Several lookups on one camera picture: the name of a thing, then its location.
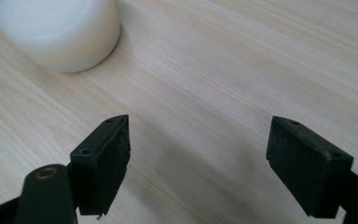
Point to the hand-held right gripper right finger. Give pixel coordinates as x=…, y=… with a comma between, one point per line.
x=307, y=168

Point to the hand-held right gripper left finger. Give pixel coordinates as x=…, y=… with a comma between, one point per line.
x=101, y=174

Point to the white round bowl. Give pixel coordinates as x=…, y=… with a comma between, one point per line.
x=60, y=31

